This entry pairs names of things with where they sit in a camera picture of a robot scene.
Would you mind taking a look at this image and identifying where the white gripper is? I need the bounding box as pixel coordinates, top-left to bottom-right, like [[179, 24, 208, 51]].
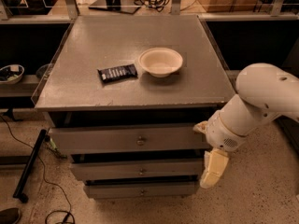
[[192, 110, 246, 189]]

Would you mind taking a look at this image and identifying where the grey top drawer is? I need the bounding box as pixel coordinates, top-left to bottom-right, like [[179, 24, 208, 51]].
[[50, 124, 210, 155]]

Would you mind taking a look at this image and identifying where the grey drawer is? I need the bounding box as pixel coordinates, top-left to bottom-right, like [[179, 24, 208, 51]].
[[70, 159, 203, 181], [83, 181, 199, 199], [50, 124, 210, 155]]

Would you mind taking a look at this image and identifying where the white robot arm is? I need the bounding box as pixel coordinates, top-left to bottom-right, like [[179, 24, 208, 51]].
[[193, 63, 299, 189]]

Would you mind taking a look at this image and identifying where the grey middle drawer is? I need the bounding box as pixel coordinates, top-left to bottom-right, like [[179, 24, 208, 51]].
[[70, 159, 203, 181]]

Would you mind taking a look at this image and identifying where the grey bottom drawer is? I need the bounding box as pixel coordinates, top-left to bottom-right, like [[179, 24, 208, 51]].
[[83, 181, 199, 199]]

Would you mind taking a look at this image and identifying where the grey drawer cabinet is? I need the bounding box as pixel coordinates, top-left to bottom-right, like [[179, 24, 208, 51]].
[[36, 15, 235, 187]]

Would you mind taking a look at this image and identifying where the white paper bowl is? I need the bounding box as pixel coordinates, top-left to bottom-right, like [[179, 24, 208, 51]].
[[136, 48, 183, 77]]

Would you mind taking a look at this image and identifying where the black snack bar wrapper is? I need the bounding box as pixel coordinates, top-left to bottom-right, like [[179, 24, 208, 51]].
[[98, 64, 138, 83]]

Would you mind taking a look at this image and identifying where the green object on floor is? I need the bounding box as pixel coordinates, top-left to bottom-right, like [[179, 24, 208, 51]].
[[48, 137, 67, 159]]

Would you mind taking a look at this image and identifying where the black monitor stand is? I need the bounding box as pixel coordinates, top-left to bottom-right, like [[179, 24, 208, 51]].
[[88, 0, 140, 15]]

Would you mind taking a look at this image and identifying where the dark bowl on shelf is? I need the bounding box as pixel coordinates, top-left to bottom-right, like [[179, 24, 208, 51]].
[[36, 63, 53, 79]]

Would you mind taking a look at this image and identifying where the black bar on floor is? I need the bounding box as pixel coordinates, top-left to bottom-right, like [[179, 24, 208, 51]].
[[13, 129, 47, 203]]

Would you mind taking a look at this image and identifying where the white bowl with items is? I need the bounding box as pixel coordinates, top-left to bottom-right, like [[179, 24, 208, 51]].
[[0, 64, 24, 84]]

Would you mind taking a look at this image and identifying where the dark shoe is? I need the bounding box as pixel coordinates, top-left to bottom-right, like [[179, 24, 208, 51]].
[[0, 208, 21, 224]]

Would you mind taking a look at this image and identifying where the black floor cable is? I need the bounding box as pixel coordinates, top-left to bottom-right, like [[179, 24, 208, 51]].
[[0, 114, 76, 224]]

